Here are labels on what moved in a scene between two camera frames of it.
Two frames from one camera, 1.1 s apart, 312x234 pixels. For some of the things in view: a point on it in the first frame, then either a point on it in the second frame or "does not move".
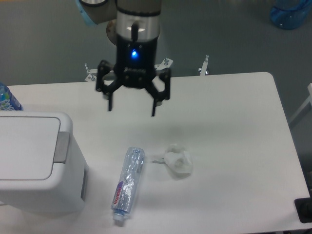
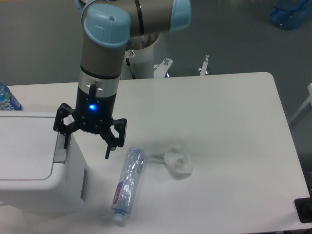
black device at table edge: x=303 y=208 does not move
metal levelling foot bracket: x=204 y=67 does not move
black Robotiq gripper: x=135 y=61 to x=94 y=114
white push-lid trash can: x=43 y=167 does not move
